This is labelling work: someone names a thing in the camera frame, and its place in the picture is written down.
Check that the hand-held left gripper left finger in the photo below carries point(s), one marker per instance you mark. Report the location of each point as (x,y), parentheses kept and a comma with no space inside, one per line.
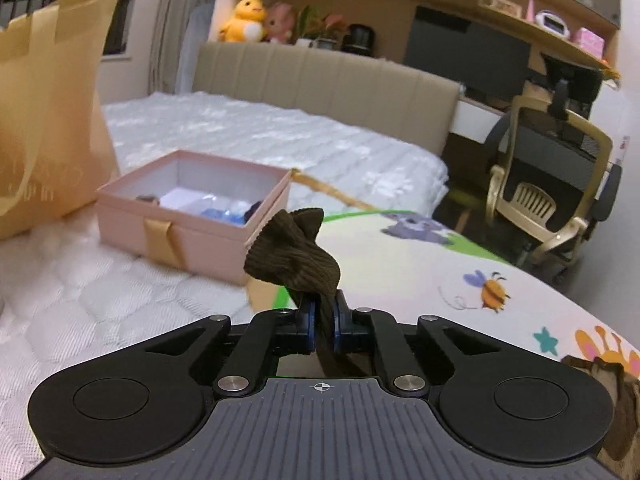
(308,321)

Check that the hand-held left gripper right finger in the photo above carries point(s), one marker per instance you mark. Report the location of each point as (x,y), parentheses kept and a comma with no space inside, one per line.
(340,321)

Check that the brown ribbed knit garment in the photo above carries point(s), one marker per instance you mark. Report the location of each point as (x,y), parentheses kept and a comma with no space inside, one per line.
(295,255)

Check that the cartoon printed blanket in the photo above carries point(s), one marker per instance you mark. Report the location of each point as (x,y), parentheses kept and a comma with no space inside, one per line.
(430,280)

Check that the blue items in box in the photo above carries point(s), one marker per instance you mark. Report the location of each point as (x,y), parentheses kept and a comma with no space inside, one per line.
(227,211)

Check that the pink gift box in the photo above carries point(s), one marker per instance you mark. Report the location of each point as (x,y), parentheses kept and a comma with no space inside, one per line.
(200,230)

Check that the gold satin ribbon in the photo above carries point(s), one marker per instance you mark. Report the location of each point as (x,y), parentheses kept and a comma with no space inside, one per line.
(162,242)

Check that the white quilted mattress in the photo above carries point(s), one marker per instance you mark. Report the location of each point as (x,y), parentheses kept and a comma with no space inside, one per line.
(240,135)

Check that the beige padded headboard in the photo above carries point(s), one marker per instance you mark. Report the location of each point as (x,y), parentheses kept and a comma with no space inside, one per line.
(320,80)

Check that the white desk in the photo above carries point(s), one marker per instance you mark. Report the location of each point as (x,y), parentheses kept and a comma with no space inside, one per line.
(480,117)

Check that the gold-framed mesh office chair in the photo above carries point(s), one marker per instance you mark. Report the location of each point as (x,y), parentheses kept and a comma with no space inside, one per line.
(545,170)

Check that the black pot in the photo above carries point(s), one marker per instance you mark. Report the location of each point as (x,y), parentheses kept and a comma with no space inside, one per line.
(359,39)

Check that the black monitor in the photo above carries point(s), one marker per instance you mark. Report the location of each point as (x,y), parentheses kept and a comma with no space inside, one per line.
(465,55)

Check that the potted plant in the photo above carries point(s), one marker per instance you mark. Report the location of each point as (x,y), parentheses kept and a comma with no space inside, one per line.
(320,25)

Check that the pink plush toy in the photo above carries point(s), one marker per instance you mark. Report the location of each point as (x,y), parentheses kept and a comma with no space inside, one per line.
(280,22)

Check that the yellow duck plush toy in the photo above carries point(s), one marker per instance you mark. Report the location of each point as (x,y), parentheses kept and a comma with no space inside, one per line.
(245,21)

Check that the grey curtain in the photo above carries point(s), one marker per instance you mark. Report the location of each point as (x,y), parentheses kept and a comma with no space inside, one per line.
(172,20)

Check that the yellow paper bag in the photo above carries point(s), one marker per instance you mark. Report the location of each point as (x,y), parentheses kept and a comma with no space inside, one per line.
(47,110)

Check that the pink cone ornament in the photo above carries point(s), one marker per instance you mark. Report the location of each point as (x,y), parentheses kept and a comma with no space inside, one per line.
(530,11)

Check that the white alarm clock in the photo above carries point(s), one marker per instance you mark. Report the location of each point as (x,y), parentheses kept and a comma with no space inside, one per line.
(551,23)

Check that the pink tissue box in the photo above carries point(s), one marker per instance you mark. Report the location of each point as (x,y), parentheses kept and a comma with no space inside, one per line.
(589,40)

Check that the small picture frame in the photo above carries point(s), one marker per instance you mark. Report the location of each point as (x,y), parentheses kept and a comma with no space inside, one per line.
(505,5)

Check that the wooden wall shelf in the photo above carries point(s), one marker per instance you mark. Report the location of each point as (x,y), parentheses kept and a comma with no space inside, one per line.
(545,15)

